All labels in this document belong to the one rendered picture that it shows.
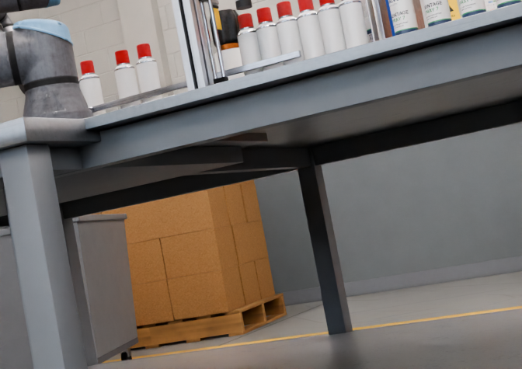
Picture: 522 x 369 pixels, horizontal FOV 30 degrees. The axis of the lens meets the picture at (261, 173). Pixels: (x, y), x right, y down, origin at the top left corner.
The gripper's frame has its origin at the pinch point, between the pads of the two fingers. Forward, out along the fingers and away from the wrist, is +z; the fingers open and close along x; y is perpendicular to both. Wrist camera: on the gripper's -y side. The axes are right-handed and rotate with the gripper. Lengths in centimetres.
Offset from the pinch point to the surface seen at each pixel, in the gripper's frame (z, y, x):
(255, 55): 33, -2, -51
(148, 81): 17.9, -2.2, -26.6
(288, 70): 64, -65, -73
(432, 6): 55, -2, -89
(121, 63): 8.8, -1.4, -23.5
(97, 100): 10.7, -1.4, -12.0
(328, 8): 38, -2, -72
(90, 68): 3.0, -0.9, -15.6
